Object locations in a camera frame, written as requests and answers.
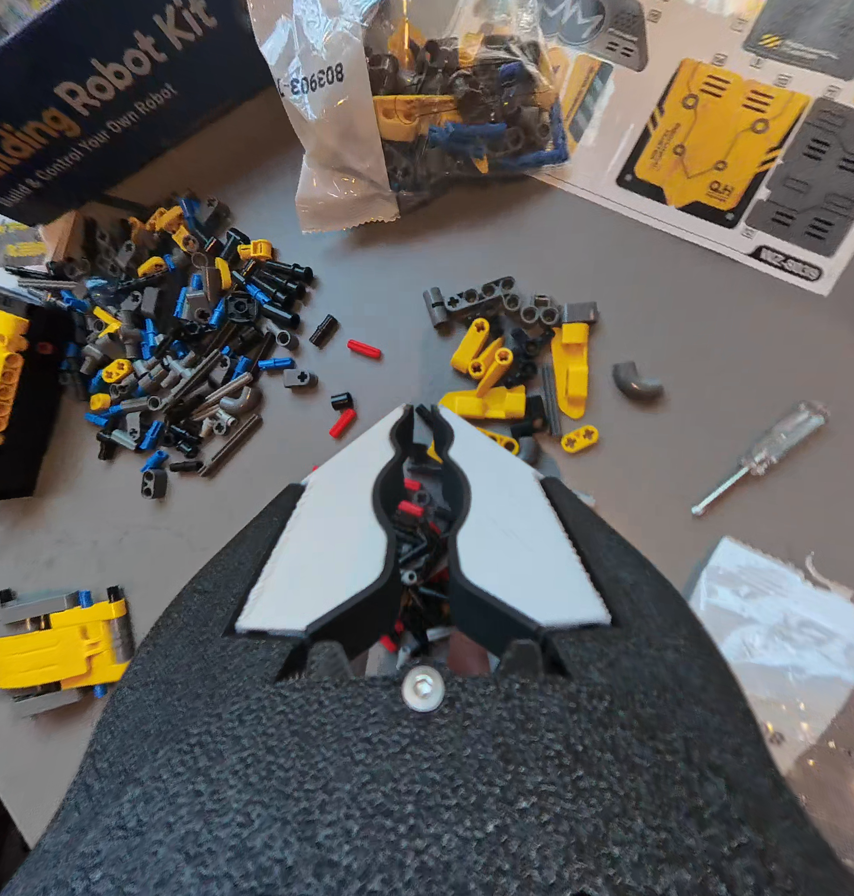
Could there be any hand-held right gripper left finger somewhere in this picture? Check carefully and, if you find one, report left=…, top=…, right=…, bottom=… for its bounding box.
left=232, top=404, right=414, bottom=660

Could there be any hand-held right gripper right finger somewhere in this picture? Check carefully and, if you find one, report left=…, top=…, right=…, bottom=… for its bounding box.
left=430, top=404, right=613, bottom=658

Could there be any clear bag of black parts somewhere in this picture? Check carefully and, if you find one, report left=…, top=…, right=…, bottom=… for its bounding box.
left=686, top=535, right=854, bottom=876

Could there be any yellow grey brick assembly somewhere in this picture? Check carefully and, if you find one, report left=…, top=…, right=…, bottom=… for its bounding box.
left=0, top=587, right=135, bottom=715

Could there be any grey desk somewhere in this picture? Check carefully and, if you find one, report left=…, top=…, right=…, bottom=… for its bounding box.
left=0, top=84, right=854, bottom=848

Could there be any person's right hand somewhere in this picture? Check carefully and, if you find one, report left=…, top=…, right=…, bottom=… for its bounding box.
left=448, top=632, right=496, bottom=676

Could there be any yellow long curved piece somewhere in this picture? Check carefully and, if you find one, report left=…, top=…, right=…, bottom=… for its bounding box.
left=549, top=322, right=592, bottom=421

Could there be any pile of small connector pieces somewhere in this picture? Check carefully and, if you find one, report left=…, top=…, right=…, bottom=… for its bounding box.
left=7, top=192, right=319, bottom=484

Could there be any small clear screwdriver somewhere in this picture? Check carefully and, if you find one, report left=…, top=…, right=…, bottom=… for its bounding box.
left=689, top=400, right=830, bottom=519

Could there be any black battery box yellow assembly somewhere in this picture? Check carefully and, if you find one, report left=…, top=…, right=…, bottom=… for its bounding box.
left=0, top=280, right=78, bottom=501

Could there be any clear bag of yellow blue parts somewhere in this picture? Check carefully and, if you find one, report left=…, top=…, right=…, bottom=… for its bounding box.
left=248, top=0, right=575, bottom=232

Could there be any blue kit box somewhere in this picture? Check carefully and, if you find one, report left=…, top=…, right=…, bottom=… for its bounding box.
left=0, top=0, right=274, bottom=225

